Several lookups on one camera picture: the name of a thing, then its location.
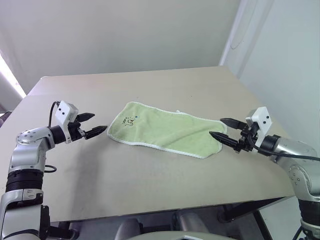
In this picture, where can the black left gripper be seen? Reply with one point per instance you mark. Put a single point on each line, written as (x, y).
(75, 132)

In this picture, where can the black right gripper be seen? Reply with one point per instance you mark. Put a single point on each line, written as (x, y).
(246, 141)

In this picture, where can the light green towel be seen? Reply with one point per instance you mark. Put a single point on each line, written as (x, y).
(162, 127)

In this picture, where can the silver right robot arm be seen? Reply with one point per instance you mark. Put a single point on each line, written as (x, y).
(287, 145)

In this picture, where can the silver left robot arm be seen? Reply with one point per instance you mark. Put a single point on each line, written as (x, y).
(27, 150)

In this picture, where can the light grey robot torso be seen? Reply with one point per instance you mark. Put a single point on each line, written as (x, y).
(175, 236)

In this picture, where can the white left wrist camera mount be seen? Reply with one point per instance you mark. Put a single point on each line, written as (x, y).
(63, 112)

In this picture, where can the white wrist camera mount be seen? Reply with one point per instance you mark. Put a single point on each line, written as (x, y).
(262, 118)
(63, 112)

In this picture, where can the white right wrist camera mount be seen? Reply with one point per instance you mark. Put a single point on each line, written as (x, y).
(262, 118)

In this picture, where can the black table frame bracket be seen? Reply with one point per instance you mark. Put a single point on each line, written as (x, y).
(226, 212)

